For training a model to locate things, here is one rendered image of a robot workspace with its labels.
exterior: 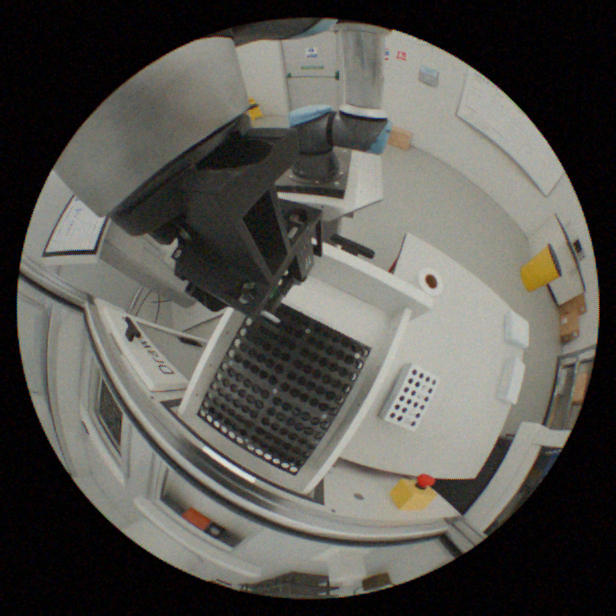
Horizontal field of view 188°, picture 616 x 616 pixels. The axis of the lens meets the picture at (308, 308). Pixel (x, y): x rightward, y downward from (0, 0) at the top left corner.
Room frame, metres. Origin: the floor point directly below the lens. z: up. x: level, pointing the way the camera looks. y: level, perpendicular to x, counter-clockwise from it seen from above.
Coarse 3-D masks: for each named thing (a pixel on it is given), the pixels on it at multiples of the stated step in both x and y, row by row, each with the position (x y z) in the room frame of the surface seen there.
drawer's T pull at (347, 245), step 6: (336, 234) 0.18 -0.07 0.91; (330, 240) 0.18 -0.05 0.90; (336, 240) 0.17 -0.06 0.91; (342, 240) 0.17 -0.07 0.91; (348, 240) 0.17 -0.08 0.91; (342, 246) 0.16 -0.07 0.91; (348, 246) 0.15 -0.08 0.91; (354, 246) 0.15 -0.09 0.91; (360, 246) 0.15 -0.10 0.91; (348, 252) 0.14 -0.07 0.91; (354, 252) 0.14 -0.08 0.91; (360, 252) 0.14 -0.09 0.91; (366, 252) 0.14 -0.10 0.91; (372, 252) 0.14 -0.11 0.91; (372, 258) 0.13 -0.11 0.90
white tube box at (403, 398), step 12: (408, 372) -0.06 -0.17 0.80; (420, 372) -0.07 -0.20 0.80; (396, 384) -0.08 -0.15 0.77; (408, 384) -0.09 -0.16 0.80; (420, 384) -0.09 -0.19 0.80; (432, 384) -0.11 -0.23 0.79; (396, 396) -0.10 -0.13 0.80; (408, 396) -0.11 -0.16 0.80; (432, 396) -0.13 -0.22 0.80; (384, 408) -0.13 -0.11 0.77; (396, 408) -0.13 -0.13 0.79; (408, 408) -0.14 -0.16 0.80; (420, 408) -0.15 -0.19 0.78; (396, 420) -0.15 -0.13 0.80; (420, 420) -0.17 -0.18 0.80
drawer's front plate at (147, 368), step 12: (108, 312) 0.15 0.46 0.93; (120, 312) 0.17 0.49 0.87; (120, 324) 0.12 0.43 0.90; (120, 336) 0.08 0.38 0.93; (144, 336) 0.11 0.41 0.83; (132, 348) 0.06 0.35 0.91; (144, 348) 0.07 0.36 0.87; (132, 360) 0.03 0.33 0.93; (144, 360) 0.04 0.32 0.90; (144, 372) 0.01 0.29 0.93; (156, 372) 0.01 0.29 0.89; (156, 384) -0.01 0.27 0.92; (168, 384) -0.01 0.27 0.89; (180, 384) -0.01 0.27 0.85
